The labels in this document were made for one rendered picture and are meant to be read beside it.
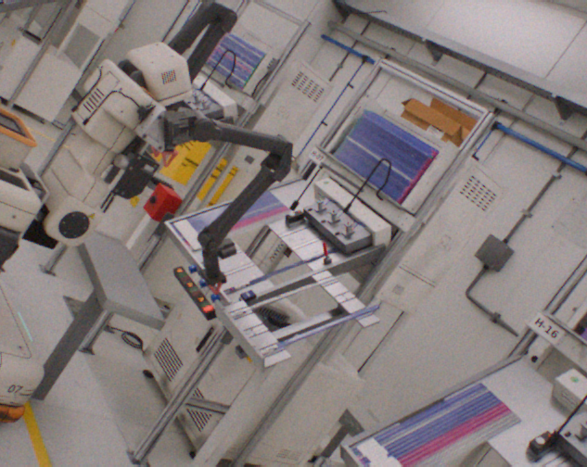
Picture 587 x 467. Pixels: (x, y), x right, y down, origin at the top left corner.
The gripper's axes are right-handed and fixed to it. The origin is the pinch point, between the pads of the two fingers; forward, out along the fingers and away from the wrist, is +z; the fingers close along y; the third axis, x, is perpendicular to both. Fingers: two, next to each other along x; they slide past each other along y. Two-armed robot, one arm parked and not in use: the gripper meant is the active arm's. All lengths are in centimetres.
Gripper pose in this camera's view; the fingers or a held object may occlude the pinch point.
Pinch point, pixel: (216, 292)
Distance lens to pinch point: 278.1
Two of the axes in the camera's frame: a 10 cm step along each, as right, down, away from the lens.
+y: -4.9, -4.7, 7.3
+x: -8.7, 3.4, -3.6
